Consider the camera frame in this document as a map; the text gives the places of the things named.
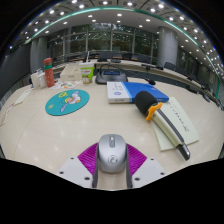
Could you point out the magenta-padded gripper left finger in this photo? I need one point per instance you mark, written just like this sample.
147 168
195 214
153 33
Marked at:
75 171

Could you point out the blue and white book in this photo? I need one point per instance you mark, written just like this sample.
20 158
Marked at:
120 92

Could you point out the silver computer mouse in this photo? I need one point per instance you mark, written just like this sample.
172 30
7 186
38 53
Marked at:
112 155

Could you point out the white paper leaflet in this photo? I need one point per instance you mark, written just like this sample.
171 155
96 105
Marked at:
22 96

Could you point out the pale green booklet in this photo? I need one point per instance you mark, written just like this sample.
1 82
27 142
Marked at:
185 126

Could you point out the handheld microphone with foam head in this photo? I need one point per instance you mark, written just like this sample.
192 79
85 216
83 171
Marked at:
144 101

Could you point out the white lidded paper cup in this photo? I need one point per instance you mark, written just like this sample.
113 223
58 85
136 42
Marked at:
42 80

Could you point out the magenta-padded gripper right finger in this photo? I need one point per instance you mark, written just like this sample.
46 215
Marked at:
148 171

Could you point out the printed paper cup with straw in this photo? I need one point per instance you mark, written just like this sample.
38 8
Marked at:
87 75

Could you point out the red and white leaflet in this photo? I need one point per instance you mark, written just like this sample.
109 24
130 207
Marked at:
6 114

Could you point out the long curved conference desk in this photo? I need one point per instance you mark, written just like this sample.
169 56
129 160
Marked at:
136 66

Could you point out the cream desk organizer box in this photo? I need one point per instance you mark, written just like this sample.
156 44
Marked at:
70 72

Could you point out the colourful sticker sheet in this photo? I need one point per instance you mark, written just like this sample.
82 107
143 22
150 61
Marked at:
65 85

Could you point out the group of ceiling lights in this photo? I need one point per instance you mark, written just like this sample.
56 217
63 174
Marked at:
119 14

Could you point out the group of dark office chairs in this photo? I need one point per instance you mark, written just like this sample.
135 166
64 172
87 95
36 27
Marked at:
105 56

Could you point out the red bottle with green band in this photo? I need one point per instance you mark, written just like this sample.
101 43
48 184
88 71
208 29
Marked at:
49 75

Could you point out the round teal printed mouse pad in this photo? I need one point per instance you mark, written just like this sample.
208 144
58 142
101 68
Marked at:
55 105

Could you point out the black gooseneck conference microphone unit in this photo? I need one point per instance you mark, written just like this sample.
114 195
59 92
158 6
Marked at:
111 78

